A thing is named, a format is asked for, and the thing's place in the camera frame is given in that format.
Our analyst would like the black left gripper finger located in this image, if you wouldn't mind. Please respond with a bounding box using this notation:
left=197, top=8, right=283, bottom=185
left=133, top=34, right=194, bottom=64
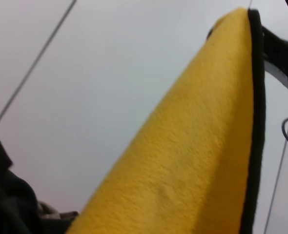
left=0, top=130, right=74, bottom=234

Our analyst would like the yellow grey towel black trim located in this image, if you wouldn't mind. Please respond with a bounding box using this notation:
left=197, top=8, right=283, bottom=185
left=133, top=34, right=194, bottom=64
left=65, top=7, right=267, bottom=234

